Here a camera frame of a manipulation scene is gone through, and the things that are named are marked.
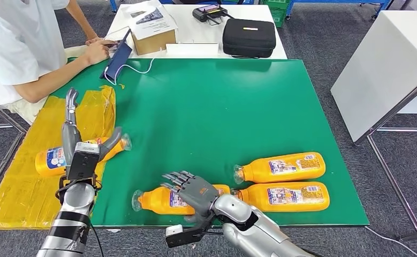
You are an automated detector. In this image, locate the person's right hand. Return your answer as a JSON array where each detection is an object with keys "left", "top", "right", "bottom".
[{"left": 82, "top": 40, "right": 116, "bottom": 66}]

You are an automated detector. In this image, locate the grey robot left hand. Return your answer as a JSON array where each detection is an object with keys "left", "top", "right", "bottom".
[{"left": 60, "top": 87, "right": 123, "bottom": 172}]

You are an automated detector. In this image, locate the person's left hand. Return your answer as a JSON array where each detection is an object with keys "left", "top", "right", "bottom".
[{"left": 85, "top": 36, "right": 106, "bottom": 47}]

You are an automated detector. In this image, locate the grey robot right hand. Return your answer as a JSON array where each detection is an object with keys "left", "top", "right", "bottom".
[{"left": 161, "top": 171, "right": 220, "bottom": 224}]

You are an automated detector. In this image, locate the orange detergent bottle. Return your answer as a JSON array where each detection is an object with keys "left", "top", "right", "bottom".
[
  {"left": 231, "top": 182, "right": 331, "bottom": 213},
  {"left": 35, "top": 133, "right": 133, "bottom": 177},
  {"left": 131, "top": 184, "right": 231, "bottom": 216},
  {"left": 233, "top": 152, "right": 327, "bottom": 185}
]

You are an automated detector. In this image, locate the dark blue folio case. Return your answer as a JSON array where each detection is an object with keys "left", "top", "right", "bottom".
[{"left": 100, "top": 29, "right": 133, "bottom": 81}]

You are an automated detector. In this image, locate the brown cardboard box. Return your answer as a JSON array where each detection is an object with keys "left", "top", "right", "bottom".
[{"left": 132, "top": 29, "right": 177, "bottom": 56}]

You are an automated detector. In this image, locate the printed white paper sheet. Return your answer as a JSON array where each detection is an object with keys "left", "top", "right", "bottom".
[{"left": 119, "top": 0, "right": 178, "bottom": 41}]

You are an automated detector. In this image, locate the yellow taped cardboard sheet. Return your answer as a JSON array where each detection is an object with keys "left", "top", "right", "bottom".
[{"left": 0, "top": 85, "right": 117, "bottom": 231}]

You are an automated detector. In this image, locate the person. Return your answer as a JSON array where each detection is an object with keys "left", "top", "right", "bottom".
[{"left": 0, "top": 0, "right": 118, "bottom": 125}]

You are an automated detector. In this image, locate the green table board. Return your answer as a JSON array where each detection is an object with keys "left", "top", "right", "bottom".
[{"left": 50, "top": 57, "right": 370, "bottom": 228}]

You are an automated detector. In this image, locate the flat white box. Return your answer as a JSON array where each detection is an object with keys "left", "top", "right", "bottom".
[{"left": 165, "top": 43, "right": 219, "bottom": 58}]

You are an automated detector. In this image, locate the black remote controller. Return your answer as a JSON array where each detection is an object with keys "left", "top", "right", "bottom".
[{"left": 192, "top": 4, "right": 236, "bottom": 26}]

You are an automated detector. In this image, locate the black zip case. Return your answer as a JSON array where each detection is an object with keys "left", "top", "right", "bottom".
[{"left": 222, "top": 18, "right": 277, "bottom": 59}]

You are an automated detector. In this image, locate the green plastic crate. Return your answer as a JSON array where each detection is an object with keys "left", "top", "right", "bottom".
[{"left": 261, "top": 0, "right": 290, "bottom": 28}]

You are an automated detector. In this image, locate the white side table top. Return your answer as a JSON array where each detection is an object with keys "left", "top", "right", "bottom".
[{"left": 330, "top": 10, "right": 417, "bottom": 145}]

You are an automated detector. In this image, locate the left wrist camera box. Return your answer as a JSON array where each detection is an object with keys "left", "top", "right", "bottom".
[{"left": 66, "top": 141, "right": 101, "bottom": 182}]

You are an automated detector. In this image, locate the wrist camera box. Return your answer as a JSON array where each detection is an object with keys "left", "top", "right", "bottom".
[
  {"left": 165, "top": 223, "right": 223, "bottom": 248},
  {"left": 66, "top": 141, "right": 101, "bottom": 182}
]

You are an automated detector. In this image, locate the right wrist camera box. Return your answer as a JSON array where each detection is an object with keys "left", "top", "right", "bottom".
[{"left": 165, "top": 223, "right": 223, "bottom": 248}]

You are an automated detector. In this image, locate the white cable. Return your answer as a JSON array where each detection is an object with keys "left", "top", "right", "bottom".
[{"left": 103, "top": 56, "right": 156, "bottom": 86}]

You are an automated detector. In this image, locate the blue cart frame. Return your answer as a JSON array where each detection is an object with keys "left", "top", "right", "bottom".
[{"left": 286, "top": 0, "right": 395, "bottom": 20}]

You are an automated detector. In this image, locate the white power cord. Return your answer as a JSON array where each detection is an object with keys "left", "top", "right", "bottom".
[{"left": 365, "top": 226, "right": 417, "bottom": 257}]

